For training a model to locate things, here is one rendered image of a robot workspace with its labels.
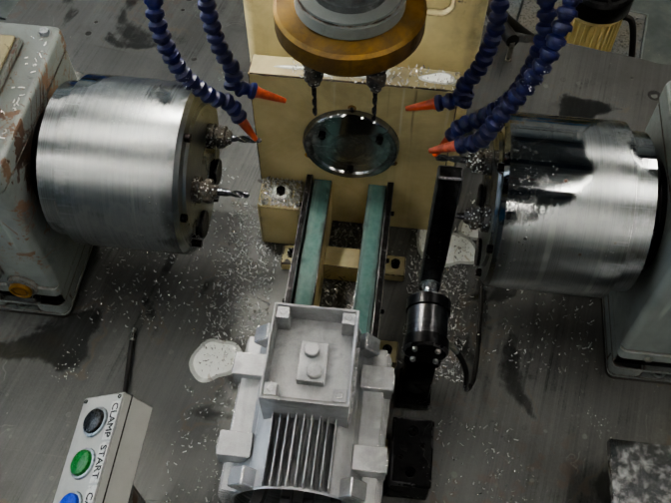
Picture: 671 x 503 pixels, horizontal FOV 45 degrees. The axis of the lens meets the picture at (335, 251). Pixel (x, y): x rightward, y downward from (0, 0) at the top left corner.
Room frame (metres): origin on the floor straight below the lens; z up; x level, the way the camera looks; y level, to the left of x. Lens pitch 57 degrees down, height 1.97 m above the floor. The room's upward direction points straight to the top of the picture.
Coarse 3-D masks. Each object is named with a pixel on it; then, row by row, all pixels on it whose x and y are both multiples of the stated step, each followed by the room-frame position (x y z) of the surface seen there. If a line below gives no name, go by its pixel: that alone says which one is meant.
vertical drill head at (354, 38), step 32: (288, 0) 0.76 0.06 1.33; (320, 0) 0.73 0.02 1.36; (352, 0) 0.71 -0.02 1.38; (384, 0) 0.73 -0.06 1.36; (416, 0) 0.76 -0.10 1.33; (288, 32) 0.71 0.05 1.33; (320, 32) 0.70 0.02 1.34; (352, 32) 0.69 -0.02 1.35; (384, 32) 0.70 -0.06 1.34; (416, 32) 0.71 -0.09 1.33; (320, 64) 0.67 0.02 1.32; (352, 64) 0.67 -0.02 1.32; (384, 64) 0.67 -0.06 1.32
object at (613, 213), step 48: (528, 144) 0.68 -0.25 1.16; (576, 144) 0.69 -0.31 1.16; (624, 144) 0.69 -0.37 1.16; (480, 192) 0.74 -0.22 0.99; (528, 192) 0.62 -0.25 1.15; (576, 192) 0.62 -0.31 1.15; (624, 192) 0.62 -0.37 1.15; (480, 240) 0.65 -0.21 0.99; (528, 240) 0.58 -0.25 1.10; (576, 240) 0.57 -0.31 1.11; (624, 240) 0.57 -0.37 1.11; (528, 288) 0.57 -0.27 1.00; (576, 288) 0.55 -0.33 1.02; (624, 288) 0.56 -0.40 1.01
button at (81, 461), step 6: (84, 450) 0.31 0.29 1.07; (78, 456) 0.30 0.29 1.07; (84, 456) 0.30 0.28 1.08; (90, 456) 0.30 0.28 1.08; (72, 462) 0.30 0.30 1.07; (78, 462) 0.30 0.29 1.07; (84, 462) 0.29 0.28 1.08; (90, 462) 0.29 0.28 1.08; (72, 468) 0.29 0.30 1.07; (78, 468) 0.29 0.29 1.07; (84, 468) 0.29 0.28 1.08; (78, 474) 0.28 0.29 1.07
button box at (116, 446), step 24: (120, 408) 0.36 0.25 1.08; (144, 408) 0.37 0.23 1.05; (96, 432) 0.33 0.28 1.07; (120, 432) 0.33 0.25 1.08; (144, 432) 0.34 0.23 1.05; (72, 456) 0.31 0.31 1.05; (96, 456) 0.30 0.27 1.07; (120, 456) 0.30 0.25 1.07; (72, 480) 0.28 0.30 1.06; (96, 480) 0.27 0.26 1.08; (120, 480) 0.28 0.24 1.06
